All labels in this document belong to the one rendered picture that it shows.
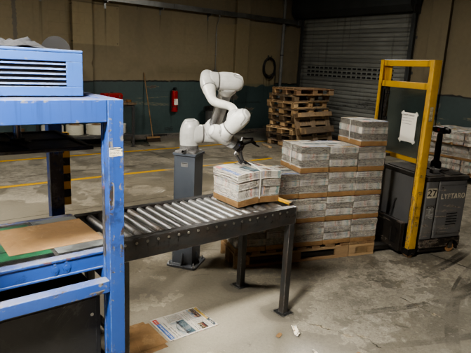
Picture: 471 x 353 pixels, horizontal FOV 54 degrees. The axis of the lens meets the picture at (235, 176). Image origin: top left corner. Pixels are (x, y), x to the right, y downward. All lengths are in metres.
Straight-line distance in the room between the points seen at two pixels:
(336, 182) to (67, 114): 2.81
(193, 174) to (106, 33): 6.77
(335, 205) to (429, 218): 0.99
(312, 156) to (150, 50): 7.10
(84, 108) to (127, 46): 8.42
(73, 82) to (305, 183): 2.47
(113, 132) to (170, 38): 8.88
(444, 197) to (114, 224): 3.47
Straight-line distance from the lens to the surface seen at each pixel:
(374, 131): 4.43
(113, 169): 2.16
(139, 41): 10.59
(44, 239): 2.61
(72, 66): 2.24
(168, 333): 3.23
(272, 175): 3.22
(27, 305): 2.24
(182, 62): 11.10
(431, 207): 4.85
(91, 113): 2.09
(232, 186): 3.10
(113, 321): 2.44
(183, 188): 3.91
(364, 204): 4.54
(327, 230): 4.41
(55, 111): 2.04
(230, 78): 3.43
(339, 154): 4.26
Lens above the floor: 1.72
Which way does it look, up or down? 13 degrees down
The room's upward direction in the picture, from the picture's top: 3 degrees clockwise
